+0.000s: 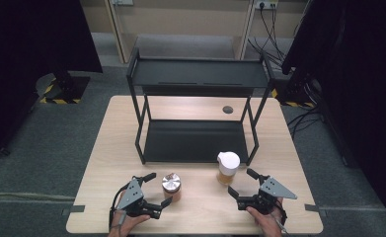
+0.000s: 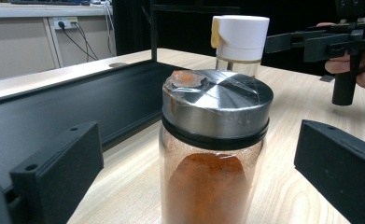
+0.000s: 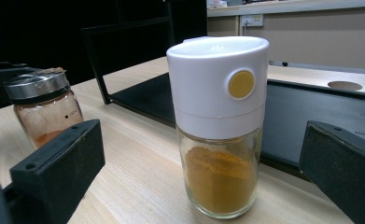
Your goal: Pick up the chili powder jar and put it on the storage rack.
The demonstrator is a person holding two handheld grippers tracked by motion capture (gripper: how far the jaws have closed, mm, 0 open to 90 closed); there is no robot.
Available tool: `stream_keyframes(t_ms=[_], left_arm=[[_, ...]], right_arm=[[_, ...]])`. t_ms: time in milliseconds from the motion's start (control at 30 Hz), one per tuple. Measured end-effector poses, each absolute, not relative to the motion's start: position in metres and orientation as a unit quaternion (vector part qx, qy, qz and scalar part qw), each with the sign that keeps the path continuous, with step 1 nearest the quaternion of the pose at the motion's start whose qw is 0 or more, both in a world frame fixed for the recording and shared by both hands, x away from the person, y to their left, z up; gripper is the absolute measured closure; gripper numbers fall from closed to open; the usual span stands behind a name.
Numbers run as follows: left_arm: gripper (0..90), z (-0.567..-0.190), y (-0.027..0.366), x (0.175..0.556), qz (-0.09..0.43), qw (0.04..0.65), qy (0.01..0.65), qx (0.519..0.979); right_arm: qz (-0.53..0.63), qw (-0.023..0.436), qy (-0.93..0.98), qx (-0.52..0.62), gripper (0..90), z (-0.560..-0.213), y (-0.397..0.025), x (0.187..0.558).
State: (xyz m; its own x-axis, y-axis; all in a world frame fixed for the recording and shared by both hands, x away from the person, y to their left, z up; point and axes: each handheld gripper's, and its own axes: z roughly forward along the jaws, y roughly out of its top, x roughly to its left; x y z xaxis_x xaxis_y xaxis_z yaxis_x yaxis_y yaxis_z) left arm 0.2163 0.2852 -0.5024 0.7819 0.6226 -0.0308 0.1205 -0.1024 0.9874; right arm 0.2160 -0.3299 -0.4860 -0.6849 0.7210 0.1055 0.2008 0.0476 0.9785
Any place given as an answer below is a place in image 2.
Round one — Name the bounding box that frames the black metal two-tier rack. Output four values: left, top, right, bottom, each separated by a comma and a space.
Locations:
0, 0, 241, 191

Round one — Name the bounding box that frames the black power cable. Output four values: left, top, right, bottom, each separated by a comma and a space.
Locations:
72, 21, 100, 61
58, 21, 98, 62

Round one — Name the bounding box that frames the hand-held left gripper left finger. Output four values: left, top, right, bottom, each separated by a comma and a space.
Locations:
9, 120, 105, 224

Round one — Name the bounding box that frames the black curtain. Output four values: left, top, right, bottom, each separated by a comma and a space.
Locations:
112, 0, 365, 76

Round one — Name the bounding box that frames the white cable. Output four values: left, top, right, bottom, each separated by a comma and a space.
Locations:
103, 0, 114, 58

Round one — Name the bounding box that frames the glass bottle with white cap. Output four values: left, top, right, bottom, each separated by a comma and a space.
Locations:
210, 14, 271, 78

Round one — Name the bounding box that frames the white power strip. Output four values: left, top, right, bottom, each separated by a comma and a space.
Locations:
52, 17, 79, 31

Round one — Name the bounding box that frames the glass jar with metal lid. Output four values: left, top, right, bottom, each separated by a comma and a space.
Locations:
158, 68, 274, 224

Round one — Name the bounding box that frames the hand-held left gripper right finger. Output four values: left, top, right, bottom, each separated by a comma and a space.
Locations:
293, 119, 365, 224

